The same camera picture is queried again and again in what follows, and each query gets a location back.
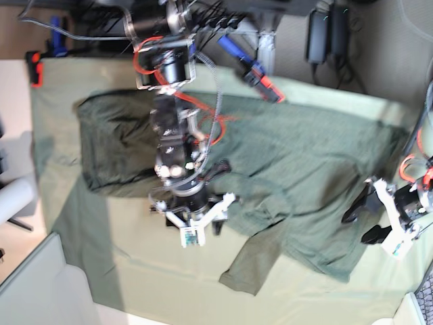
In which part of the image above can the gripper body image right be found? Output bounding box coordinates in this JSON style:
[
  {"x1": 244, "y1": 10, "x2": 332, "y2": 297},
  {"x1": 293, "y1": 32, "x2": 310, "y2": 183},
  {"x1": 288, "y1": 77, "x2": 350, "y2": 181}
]
[{"x1": 373, "y1": 176, "x2": 432, "y2": 240}]

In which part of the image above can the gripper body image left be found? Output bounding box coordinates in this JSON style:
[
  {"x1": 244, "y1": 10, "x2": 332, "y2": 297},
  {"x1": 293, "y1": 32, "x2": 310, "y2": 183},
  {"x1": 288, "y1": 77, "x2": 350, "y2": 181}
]
[{"x1": 149, "y1": 188, "x2": 235, "y2": 229}]

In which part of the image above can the green T-shirt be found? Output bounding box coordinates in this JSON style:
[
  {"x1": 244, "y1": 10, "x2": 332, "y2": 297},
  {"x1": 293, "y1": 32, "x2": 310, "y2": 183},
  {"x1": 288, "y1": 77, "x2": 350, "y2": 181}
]
[{"x1": 77, "y1": 91, "x2": 407, "y2": 295}]

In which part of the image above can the light green table cloth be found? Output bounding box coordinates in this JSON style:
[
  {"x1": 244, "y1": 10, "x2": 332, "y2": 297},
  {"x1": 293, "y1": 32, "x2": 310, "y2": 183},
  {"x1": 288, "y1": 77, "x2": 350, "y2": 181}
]
[{"x1": 31, "y1": 58, "x2": 432, "y2": 324}]

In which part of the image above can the blue orange clamp centre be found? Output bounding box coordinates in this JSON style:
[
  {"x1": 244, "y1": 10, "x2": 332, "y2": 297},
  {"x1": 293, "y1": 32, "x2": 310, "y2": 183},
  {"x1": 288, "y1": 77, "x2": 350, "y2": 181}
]
[{"x1": 217, "y1": 35, "x2": 285, "y2": 103}]

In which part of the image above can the blue orange clamp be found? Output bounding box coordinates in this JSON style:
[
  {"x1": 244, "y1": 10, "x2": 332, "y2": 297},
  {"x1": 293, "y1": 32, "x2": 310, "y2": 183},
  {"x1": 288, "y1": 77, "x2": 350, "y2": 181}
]
[
  {"x1": 217, "y1": 35, "x2": 285, "y2": 103},
  {"x1": 24, "y1": 30, "x2": 68, "y2": 87}
]

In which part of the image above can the white cylinder roll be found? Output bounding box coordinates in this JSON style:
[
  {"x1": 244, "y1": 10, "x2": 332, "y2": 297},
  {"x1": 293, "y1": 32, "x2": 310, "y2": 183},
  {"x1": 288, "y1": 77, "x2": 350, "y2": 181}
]
[{"x1": 0, "y1": 178, "x2": 35, "y2": 224}]

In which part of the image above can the black power adapter left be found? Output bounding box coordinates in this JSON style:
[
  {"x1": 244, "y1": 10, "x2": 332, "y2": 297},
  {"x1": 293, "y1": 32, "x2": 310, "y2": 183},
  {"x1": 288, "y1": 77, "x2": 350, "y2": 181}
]
[{"x1": 306, "y1": 10, "x2": 329, "y2": 64}]

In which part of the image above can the black power adapter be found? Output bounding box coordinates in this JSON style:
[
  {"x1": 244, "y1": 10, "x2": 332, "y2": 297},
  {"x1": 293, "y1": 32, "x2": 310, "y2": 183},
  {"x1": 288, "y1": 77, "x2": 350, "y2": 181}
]
[
  {"x1": 329, "y1": 4, "x2": 349, "y2": 58},
  {"x1": 306, "y1": 10, "x2": 329, "y2": 64}
]

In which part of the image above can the black power adapter right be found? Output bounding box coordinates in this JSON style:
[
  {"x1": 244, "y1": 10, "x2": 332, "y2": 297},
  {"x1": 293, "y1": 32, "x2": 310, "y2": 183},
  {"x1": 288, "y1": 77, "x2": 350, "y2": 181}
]
[{"x1": 329, "y1": 4, "x2": 349, "y2": 58}]

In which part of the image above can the blue orange clamp left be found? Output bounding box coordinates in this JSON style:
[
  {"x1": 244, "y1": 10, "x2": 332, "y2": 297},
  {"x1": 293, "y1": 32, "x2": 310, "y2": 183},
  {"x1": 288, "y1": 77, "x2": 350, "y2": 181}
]
[{"x1": 24, "y1": 30, "x2": 68, "y2": 87}]

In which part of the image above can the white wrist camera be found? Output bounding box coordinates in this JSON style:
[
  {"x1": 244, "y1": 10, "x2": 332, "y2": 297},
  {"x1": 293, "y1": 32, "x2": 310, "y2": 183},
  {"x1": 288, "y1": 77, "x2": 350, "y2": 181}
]
[
  {"x1": 381, "y1": 231, "x2": 413, "y2": 260},
  {"x1": 179, "y1": 226, "x2": 206, "y2": 248}
]

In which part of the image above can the aluminium frame post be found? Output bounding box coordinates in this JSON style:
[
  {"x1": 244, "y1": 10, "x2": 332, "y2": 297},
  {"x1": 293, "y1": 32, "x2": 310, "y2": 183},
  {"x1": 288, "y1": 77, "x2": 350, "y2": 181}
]
[{"x1": 256, "y1": 12, "x2": 282, "y2": 75}]

